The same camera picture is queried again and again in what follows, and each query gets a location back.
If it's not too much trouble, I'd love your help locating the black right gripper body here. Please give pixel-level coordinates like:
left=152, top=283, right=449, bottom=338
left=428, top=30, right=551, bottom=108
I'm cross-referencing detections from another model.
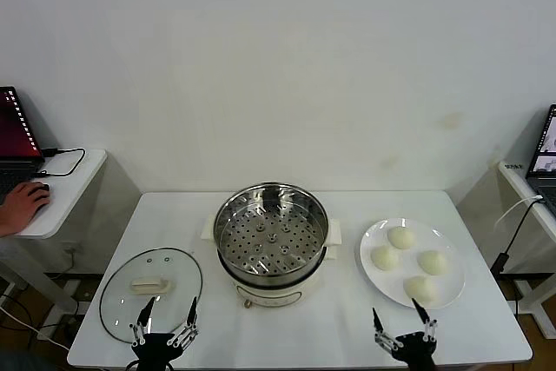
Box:
left=392, top=330, right=439, bottom=371

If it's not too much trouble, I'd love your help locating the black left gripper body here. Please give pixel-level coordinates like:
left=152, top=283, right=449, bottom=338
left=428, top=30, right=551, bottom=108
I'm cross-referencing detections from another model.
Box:
left=131, top=332, right=180, bottom=371

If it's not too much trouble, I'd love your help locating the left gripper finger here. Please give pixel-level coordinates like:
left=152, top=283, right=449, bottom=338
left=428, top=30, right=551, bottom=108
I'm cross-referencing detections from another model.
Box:
left=129, top=295, right=157, bottom=348
left=169, top=295, right=202, bottom=349

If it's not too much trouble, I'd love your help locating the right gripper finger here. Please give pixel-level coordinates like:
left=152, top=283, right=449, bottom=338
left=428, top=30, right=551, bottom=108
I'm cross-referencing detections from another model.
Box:
left=411, top=298, right=439, bottom=345
left=371, top=307, right=403, bottom=353

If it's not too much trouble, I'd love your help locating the white steamed baozi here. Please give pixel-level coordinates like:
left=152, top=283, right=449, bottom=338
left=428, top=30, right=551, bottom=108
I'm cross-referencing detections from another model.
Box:
left=371, top=245, right=400, bottom=271
left=387, top=226, right=417, bottom=249
left=417, top=249, right=448, bottom=276
left=403, top=275, right=438, bottom=305

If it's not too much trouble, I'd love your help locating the glass pot lid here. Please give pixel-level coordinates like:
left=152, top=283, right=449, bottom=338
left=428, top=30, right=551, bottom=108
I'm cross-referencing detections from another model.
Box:
left=99, top=247, right=204, bottom=344

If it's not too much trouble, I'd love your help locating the stainless steel steamer basket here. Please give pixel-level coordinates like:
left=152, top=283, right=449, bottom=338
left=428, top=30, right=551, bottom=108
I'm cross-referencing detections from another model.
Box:
left=213, top=180, right=329, bottom=280

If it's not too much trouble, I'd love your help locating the person's bare hand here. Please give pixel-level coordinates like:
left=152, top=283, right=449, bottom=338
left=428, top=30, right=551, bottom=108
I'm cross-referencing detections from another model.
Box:
left=2, top=181, right=52, bottom=234

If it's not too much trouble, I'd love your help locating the white round plate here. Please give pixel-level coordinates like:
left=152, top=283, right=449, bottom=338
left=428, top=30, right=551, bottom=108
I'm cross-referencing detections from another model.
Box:
left=359, top=216, right=467, bottom=310

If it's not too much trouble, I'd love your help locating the cream electric cooker pot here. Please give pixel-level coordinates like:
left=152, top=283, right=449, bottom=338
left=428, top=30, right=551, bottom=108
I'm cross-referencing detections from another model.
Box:
left=200, top=212, right=343, bottom=310

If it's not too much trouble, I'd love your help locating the black open laptop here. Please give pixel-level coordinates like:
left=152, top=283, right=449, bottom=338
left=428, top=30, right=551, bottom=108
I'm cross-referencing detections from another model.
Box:
left=524, top=103, right=556, bottom=215
left=0, top=85, right=47, bottom=208

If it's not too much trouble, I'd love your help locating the black cable with adapter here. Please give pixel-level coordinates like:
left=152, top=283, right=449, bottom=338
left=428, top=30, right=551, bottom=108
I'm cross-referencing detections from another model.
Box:
left=489, top=199, right=544, bottom=275

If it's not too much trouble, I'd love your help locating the white thin cable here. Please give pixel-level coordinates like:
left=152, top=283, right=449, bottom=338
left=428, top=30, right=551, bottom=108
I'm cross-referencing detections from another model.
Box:
left=493, top=195, right=544, bottom=229

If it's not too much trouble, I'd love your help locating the black laptop cable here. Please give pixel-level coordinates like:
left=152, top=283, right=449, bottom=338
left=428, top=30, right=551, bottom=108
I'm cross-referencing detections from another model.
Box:
left=36, top=146, right=87, bottom=180

